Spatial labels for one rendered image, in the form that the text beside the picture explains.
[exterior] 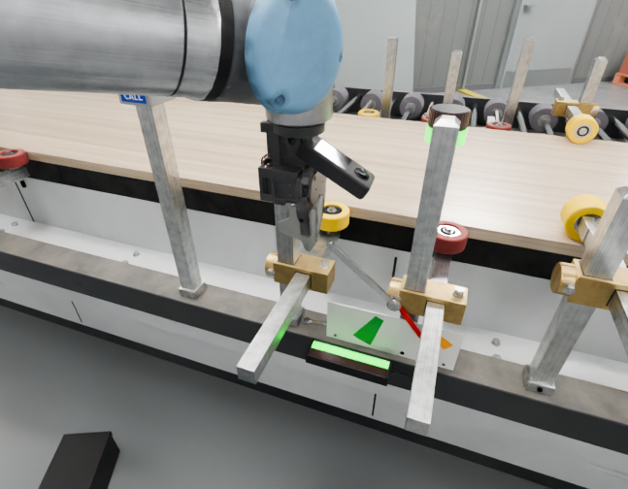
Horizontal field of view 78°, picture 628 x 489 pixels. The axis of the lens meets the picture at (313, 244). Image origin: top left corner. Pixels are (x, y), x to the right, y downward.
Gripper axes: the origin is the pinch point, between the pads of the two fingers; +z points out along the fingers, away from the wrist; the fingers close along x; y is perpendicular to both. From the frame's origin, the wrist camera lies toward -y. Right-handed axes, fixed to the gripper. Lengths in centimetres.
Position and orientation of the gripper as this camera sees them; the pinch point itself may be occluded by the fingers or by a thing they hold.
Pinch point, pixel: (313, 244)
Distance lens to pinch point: 63.4
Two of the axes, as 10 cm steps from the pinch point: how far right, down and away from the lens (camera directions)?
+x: -3.4, 5.3, -7.8
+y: -9.4, -1.9, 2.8
